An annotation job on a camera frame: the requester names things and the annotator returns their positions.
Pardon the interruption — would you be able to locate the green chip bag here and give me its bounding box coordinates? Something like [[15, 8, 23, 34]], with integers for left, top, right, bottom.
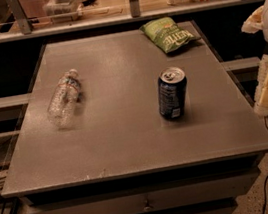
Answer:
[[140, 17, 199, 54]]

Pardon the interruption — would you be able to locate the clear plastic container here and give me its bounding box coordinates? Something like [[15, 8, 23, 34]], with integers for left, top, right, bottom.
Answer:
[[42, 0, 81, 23]]

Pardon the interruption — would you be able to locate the grey drawer cabinet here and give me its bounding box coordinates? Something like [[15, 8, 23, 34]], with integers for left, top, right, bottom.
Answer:
[[3, 30, 268, 214]]

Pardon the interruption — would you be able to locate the blue pepsi can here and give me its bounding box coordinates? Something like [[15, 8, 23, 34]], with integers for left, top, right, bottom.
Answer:
[[157, 66, 188, 120]]

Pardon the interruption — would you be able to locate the clear plastic water bottle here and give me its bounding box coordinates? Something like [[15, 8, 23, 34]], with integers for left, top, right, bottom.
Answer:
[[47, 69, 81, 129]]

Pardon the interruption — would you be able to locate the metal shelf rail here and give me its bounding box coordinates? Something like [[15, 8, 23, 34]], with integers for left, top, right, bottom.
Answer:
[[0, 0, 263, 42]]

